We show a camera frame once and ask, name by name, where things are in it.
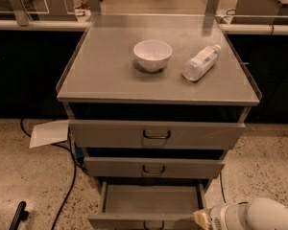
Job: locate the grey drawer cabinet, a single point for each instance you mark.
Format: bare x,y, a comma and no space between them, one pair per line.
105,82

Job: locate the grey top drawer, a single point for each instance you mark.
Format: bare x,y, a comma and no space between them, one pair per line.
155,135

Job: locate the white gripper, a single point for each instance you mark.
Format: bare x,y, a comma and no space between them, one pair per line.
223,218

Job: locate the grey drawer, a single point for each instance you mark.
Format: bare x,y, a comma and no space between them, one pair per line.
148,207
155,135
153,167

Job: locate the white paper sheet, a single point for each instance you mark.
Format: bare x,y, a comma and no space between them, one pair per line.
49,133

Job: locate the clear plastic water bottle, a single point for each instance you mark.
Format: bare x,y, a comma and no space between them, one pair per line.
197,66

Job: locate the grey middle drawer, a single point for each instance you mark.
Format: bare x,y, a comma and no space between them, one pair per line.
153,167

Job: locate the grey bottom drawer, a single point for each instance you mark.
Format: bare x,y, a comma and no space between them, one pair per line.
148,207

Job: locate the white ceramic bowl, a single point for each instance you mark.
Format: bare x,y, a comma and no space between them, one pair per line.
152,55

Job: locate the black handle bar object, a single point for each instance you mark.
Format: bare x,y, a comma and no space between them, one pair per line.
20,214

